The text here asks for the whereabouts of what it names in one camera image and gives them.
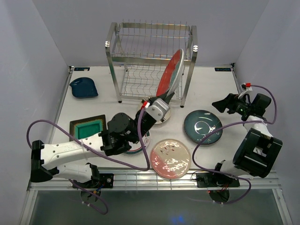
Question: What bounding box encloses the square black teal plate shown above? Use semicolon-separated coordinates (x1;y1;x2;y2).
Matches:
69;114;107;140

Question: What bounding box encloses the dark teal blossom plate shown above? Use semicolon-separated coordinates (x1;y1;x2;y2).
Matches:
183;110;223;143

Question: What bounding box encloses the white green red rimmed plate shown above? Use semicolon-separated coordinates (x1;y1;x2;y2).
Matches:
125;131;151;155

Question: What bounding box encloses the cream bear plate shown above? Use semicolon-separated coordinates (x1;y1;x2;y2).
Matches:
137;96;172;126

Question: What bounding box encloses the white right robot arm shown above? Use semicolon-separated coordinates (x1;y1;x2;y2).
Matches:
211;93;283;187

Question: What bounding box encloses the red and teal plate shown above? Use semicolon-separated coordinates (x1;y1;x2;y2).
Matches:
156;49;184;97

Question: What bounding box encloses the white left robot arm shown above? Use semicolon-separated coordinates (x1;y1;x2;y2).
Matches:
29;90;174;188

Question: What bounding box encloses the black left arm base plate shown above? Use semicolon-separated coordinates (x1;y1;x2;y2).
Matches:
87;173;114;188

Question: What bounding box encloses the dark blue irregular dish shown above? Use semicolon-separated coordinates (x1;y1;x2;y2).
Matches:
69;77;98;98

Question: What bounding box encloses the stainless steel dish rack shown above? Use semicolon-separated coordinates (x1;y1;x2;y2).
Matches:
105;21;198;108

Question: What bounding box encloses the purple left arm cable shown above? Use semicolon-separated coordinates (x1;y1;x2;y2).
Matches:
26;110;152;215

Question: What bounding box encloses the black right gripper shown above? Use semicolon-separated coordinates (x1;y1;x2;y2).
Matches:
212;93;252;115

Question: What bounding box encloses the left blue table label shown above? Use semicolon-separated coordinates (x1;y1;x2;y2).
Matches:
74;67;90;71

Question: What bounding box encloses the aluminium front rail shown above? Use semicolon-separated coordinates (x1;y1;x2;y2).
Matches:
28;170;281;191

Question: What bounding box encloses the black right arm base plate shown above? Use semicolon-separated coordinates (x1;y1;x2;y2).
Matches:
195;172;240;188

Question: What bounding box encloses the cream and pink branch plate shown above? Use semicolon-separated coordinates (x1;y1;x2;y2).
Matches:
150;139;191;180

